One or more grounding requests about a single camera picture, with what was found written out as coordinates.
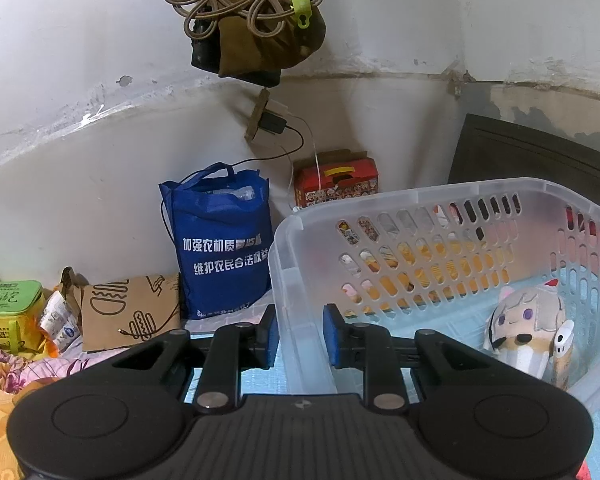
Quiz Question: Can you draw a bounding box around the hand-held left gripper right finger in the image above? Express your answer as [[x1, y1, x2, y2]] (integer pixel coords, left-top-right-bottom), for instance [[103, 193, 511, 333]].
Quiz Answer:
[[324, 304, 516, 413]]

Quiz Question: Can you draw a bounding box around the wooden socket plate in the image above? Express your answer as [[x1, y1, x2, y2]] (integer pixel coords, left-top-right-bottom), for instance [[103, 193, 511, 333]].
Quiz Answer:
[[244, 91, 271, 142]]

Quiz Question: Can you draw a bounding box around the blue tote bag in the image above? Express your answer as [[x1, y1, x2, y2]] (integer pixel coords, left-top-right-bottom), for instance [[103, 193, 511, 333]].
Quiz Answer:
[[159, 162, 276, 320]]

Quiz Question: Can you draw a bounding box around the clear plastic basket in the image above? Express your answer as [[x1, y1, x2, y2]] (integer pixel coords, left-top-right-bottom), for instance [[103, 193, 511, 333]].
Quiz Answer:
[[274, 177, 600, 413]]

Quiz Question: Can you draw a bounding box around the olive hanging bag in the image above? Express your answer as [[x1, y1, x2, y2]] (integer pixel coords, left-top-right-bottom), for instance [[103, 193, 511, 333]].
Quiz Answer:
[[190, 0, 327, 78]]

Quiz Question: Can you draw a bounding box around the green tin box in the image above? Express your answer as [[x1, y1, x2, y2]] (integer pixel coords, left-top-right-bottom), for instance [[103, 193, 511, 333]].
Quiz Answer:
[[0, 280, 47, 353]]

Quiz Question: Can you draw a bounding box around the grey-haired plush doll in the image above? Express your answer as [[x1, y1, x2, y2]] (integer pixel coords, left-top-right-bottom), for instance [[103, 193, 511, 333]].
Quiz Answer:
[[482, 287, 566, 378]]

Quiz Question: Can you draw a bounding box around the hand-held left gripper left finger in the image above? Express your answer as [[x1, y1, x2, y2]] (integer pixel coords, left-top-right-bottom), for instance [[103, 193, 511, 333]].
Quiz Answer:
[[87, 305, 280, 415]]

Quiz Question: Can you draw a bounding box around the brown paper bag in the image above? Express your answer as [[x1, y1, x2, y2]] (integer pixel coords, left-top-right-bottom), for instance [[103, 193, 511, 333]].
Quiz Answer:
[[60, 267, 182, 353]]

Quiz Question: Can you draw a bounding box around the white cable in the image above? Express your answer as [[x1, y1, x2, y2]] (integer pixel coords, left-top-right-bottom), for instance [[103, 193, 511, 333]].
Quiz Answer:
[[280, 107, 328, 213]]

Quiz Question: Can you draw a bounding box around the pink floral blanket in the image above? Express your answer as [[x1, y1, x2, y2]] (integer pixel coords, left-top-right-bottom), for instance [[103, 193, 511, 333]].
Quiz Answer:
[[0, 342, 81, 391]]

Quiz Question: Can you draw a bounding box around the dark wooden headboard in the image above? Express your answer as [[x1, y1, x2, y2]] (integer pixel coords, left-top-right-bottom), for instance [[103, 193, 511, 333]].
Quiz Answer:
[[447, 114, 600, 196]]

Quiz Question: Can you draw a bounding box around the red cardboard box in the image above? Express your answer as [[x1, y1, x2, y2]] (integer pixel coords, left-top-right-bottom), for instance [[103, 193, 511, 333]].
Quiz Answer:
[[293, 149, 379, 208]]

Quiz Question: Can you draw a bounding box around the small white figure toy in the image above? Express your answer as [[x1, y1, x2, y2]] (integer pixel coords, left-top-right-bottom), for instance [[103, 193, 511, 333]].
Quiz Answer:
[[552, 320, 576, 391]]

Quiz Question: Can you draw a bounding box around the black hanging bag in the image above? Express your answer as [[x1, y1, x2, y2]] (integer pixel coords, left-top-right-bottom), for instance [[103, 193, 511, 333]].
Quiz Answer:
[[190, 35, 282, 87]]

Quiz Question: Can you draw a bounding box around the white snack packet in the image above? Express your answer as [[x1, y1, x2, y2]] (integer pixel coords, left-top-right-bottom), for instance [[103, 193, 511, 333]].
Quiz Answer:
[[40, 290, 83, 353]]

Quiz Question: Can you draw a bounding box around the black charger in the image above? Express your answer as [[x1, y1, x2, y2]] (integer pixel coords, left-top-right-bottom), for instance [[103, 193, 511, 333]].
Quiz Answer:
[[259, 112, 288, 136]]

